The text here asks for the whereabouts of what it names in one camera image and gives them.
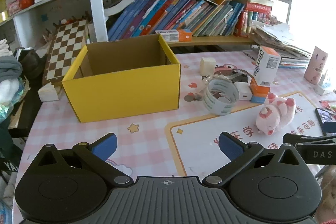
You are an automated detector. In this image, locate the black bag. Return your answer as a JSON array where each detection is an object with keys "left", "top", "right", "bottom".
[{"left": 14, "top": 47, "right": 46, "bottom": 80}]

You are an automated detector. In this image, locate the white side shelf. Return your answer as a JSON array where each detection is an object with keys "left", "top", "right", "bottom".
[{"left": 0, "top": 0, "right": 90, "bottom": 50}]

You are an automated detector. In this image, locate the pink printed cup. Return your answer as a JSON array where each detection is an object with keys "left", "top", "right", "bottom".
[{"left": 304, "top": 46, "right": 329, "bottom": 85}]

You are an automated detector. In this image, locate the clear tape roll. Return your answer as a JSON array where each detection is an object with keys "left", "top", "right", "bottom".
[{"left": 202, "top": 78, "right": 240, "bottom": 116}]

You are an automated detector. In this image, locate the pink plush toy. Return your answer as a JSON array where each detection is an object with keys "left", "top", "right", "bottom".
[{"left": 256, "top": 92, "right": 296, "bottom": 136}]

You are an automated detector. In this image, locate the row of colourful books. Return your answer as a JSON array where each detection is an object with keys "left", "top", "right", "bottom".
[{"left": 107, "top": 0, "right": 250, "bottom": 38}]

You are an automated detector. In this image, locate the white charger plug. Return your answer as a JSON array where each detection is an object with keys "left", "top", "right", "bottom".
[{"left": 234, "top": 81, "right": 253, "bottom": 102}]

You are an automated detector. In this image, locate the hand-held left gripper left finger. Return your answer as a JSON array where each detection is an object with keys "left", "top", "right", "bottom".
[{"left": 34, "top": 133, "right": 133, "bottom": 188}]

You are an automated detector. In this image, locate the white foam cube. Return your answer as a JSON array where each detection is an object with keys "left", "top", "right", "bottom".
[{"left": 200, "top": 57, "right": 216, "bottom": 75}]

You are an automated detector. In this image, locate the yellow cardboard box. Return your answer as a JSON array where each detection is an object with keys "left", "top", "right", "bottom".
[{"left": 61, "top": 34, "right": 181, "bottom": 123}]

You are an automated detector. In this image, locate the cluster of small trinkets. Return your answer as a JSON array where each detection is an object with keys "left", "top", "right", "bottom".
[{"left": 259, "top": 13, "right": 279, "bottom": 25}]

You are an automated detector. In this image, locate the brown white chessboard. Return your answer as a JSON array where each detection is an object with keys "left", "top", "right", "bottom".
[{"left": 42, "top": 18, "right": 89, "bottom": 87}]

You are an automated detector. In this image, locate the stack of loose papers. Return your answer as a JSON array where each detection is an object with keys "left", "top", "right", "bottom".
[{"left": 248, "top": 22, "right": 312, "bottom": 69}]

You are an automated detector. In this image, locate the beige cloth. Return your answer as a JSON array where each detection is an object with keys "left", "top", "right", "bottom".
[{"left": 0, "top": 39, "right": 13, "bottom": 56}]

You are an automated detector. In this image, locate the grey cloth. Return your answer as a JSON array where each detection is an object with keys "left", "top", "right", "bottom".
[{"left": 0, "top": 56, "right": 24, "bottom": 83}]

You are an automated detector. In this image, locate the pink printed table mat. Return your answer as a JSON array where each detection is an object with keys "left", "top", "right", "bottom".
[{"left": 12, "top": 52, "right": 336, "bottom": 224}]

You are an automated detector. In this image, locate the red boxed book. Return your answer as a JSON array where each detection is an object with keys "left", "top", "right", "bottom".
[{"left": 236, "top": 2, "right": 274, "bottom": 38}]

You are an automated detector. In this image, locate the white orange toothpaste box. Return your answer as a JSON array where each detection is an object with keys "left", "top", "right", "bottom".
[
  {"left": 249, "top": 46, "right": 282, "bottom": 104},
  {"left": 155, "top": 29, "right": 193, "bottom": 43}
]

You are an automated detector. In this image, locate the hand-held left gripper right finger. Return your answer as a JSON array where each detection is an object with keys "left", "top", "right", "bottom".
[{"left": 203, "top": 132, "right": 305, "bottom": 188}]

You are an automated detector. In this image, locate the small clear black gadget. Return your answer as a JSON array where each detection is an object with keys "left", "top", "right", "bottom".
[{"left": 217, "top": 70, "right": 252, "bottom": 88}]

